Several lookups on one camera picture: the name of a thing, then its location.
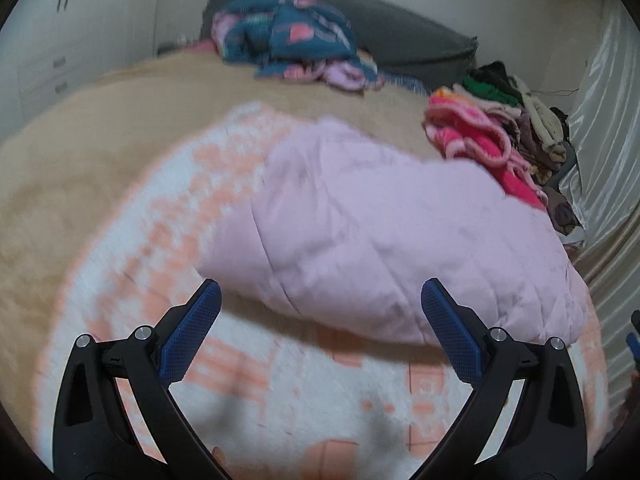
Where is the pile of mixed clothes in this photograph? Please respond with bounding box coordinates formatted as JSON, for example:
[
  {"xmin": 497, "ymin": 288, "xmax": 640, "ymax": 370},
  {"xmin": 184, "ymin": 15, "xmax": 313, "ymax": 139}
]
[{"xmin": 460, "ymin": 60, "xmax": 585, "ymax": 237}]

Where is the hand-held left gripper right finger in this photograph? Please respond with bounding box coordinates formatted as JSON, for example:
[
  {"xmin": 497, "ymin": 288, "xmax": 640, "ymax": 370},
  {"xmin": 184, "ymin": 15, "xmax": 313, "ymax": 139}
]
[{"xmin": 421, "ymin": 278, "xmax": 591, "ymax": 480}]

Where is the orange white checkered blanket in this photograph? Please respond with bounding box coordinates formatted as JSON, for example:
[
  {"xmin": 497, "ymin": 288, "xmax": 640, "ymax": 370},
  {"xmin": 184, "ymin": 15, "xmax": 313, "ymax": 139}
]
[{"xmin": 34, "ymin": 102, "xmax": 612, "ymax": 480}]

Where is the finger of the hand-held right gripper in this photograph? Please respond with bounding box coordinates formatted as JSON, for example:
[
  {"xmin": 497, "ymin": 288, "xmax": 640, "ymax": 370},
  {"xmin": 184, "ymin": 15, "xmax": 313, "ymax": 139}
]
[{"xmin": 626, "ymin": 309, "xmax": 640, "ymax": 367}]

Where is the blue patterned sheet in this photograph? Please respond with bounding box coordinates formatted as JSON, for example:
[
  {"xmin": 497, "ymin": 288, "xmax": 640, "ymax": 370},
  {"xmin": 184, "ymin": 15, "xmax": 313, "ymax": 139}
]
[{"xmin": 382, "ymin": 74, "xmax": 433, "ymax": 96}]

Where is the blue floral quilt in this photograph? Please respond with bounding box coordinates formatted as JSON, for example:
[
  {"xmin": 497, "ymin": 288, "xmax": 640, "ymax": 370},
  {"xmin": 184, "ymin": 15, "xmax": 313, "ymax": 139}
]
[{"xmin": 211, "ymin": 0, "xmax": 387, "ymax": 93}]

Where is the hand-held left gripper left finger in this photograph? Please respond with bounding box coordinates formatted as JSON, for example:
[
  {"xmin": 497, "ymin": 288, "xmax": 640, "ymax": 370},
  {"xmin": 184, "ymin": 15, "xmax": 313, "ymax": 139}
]
[{"xmin": 52, "ymin": 279, "xmax": 234, "ymax": 480}]

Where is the white satin curtain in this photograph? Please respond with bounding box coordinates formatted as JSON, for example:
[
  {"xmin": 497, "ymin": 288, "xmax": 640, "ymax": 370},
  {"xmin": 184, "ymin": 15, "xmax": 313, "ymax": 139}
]
[{"xmin": 564, "ymin": 0, "xmax": 640, "ymax": 291}]

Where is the tan bedspread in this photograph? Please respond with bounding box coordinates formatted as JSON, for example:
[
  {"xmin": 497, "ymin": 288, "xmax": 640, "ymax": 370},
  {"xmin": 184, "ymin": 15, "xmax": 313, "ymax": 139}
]
[{"xmin": 0, "ymin": 51, "xmax": 453, "ymax": 341}]

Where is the pink quilted jacket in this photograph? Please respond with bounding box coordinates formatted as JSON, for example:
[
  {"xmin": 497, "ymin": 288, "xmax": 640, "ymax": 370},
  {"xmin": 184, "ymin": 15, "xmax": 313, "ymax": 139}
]
[{"xmin": 194, "ymin": 116, "xmax": 589, "ymax": 347}]

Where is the white wardrobe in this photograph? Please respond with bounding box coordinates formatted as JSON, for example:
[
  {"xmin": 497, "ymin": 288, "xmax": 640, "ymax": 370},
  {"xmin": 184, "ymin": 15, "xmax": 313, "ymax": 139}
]
[{"xmin": 0, "ymin": 0, "xmax": 168, "ymax": 128}]

